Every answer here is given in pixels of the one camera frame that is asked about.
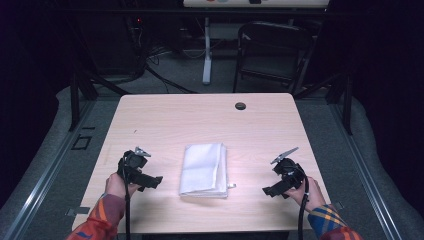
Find dark equipment cabinet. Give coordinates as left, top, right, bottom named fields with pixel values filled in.
left=76, top=13, right=148, bottom=76

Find white desk leg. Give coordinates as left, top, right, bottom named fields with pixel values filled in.
left=201, top=16, right=213, bottom=86

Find black floor cables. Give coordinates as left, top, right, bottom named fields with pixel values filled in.
left=144, top=46, right=201, bottom=95

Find light wooden desk top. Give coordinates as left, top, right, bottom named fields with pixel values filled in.
left=182, top=0, right=331, bottom=9

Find black folding chair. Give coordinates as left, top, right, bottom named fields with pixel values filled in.
left=232, top=20, right=316, bottom=96

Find hand-held gripper black cable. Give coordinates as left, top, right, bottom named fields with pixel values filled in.
left=121, top=154, right=133, bottom=240
left=297, top=176, right=310, bottom=240

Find aluminium floor rail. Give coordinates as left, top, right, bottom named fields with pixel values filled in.
left=0, top=99, right=98, bottom=240
left=328, top=103, right=404, bottom=240

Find left hand-held gripper black cable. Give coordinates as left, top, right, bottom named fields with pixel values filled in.
left=121, top=154, right=133, bottom=240

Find black metal crossbar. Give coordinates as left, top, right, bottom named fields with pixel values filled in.
left=46, top=8, right=329, bottom=17

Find black tape square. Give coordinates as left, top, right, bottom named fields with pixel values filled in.
left=70, top=134, right=93, bottom=151

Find white cloth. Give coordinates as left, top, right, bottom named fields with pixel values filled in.
left=178, top=142, right=238, bottom=200

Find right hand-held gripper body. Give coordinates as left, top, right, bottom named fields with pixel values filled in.
left=270, top=146, right=307, bottom=191

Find person's left hand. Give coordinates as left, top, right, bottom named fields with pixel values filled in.
left=104, top=172, right=141, bottom=200

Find black metal stand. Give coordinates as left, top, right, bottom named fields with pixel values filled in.
left=293, top=71, right=354, bottom=136
left=68, top=71, right=129, bottom=132

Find person's right hand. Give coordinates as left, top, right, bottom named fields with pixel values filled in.
left=284, top=175, right=326, bottom=213

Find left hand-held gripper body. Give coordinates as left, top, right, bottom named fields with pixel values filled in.
left=116, top=146, right=152, bottom=184

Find right hand-held gripper black cable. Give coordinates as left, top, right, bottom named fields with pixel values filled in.
left=297, top=176, right=310, bottom=240

